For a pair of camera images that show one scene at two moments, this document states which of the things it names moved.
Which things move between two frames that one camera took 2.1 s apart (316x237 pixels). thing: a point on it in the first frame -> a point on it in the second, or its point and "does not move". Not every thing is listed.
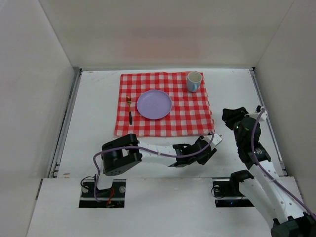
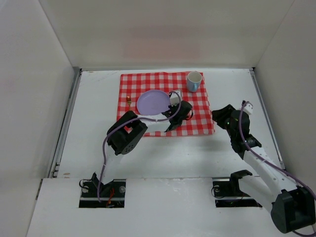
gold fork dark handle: [129, 100] does not move
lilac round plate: [154, 104] does not move
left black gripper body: [206, 151] -> [174, 118]
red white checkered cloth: [190, 114] does not move
